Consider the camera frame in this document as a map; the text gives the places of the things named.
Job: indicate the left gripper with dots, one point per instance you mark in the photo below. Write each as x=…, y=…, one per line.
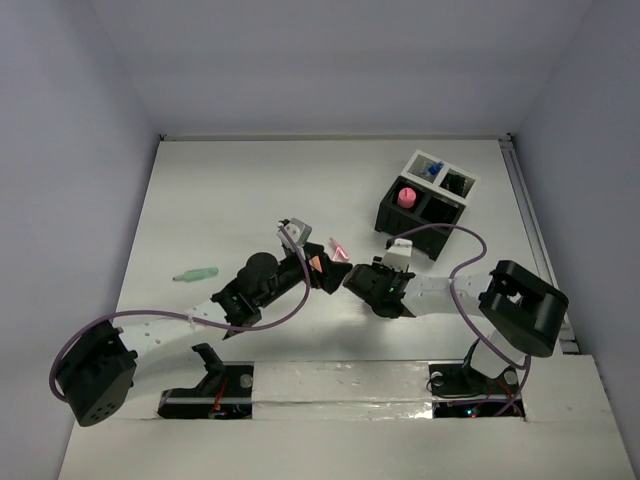
x=310, y=267

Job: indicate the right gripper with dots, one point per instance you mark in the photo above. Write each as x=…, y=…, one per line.
x=382, y=269

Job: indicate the orange translucent highlighter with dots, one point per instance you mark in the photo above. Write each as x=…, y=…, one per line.
x=315, y=263

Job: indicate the pink cap black highlighter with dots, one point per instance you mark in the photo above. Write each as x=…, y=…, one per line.
x=406, y=198

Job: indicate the blue cap black highlighter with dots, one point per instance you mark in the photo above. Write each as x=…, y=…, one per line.
x=435, y=168

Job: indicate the pink translucent highlighter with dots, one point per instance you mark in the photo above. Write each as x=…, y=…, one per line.
x=340, y=255

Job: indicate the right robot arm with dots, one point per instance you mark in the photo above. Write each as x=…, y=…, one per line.
x=526, y=312

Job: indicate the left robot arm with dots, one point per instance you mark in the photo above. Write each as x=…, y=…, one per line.
x=94, y=371

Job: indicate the black slotted organizer box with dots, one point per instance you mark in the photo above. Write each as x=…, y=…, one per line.
x=428, y=208

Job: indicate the white organizer box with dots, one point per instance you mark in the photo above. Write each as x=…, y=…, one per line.
x=453, y=183

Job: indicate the green translucent highlighter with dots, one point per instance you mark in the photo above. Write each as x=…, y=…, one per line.
x=196, y=275

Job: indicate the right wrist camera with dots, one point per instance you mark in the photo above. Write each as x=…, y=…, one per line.
x=398, y=254

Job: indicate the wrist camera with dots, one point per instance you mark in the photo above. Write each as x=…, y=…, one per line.
x=398, y=254
x=293, y=233

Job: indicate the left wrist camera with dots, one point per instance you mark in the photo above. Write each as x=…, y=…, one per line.
x=293, y=233

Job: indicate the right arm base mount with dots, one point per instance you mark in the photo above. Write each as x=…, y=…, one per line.
x=462, y=392

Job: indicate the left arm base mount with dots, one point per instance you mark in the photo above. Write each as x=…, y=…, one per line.
x=224, y=393

